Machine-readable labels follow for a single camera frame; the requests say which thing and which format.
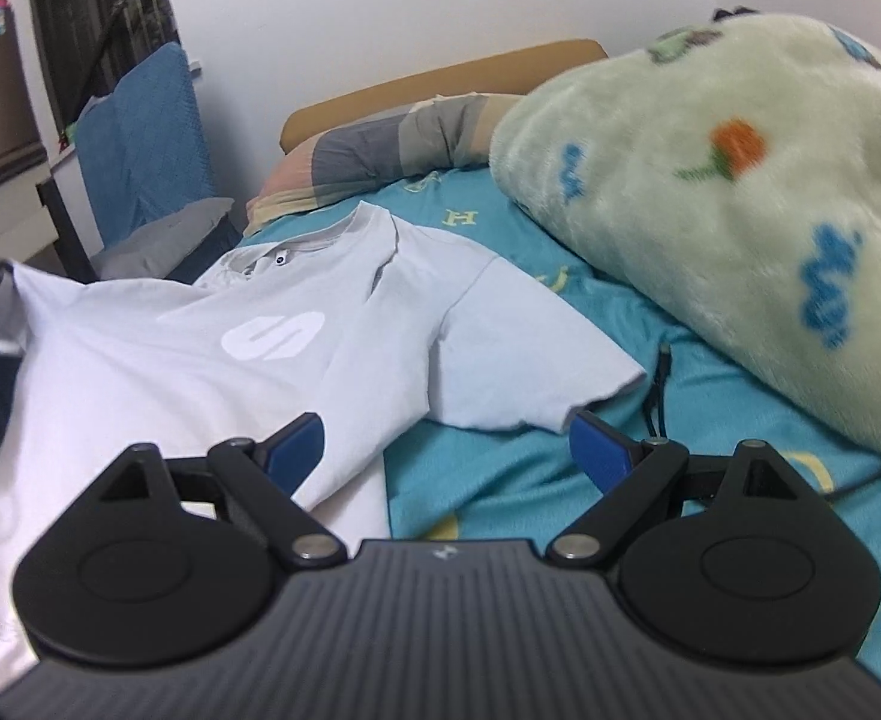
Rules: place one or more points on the black chair frame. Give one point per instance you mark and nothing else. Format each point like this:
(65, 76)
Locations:
(68, 246)

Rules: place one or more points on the blue towel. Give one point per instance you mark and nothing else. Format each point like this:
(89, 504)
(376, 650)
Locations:
(141, 148)

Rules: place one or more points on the patchwork beige grey pillow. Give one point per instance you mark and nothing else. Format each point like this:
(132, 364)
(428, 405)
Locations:
(438, 134)

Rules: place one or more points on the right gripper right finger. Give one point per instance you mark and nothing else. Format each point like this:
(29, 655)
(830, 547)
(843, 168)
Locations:
(734, 559)

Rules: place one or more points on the dark window grille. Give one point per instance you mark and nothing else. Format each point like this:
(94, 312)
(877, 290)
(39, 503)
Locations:
(87, 46)

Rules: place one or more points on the tan headboard cushion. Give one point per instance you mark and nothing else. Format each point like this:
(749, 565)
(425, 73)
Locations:
(515, 72)

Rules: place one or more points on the green fleece blanket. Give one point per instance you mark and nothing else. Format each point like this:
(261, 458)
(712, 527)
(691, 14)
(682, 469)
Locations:
(732, 174)

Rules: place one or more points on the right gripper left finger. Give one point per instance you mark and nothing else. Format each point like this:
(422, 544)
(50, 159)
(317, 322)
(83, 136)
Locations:
(162, 560)

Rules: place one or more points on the white t-shirt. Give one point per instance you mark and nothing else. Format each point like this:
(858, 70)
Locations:
(373, 323)

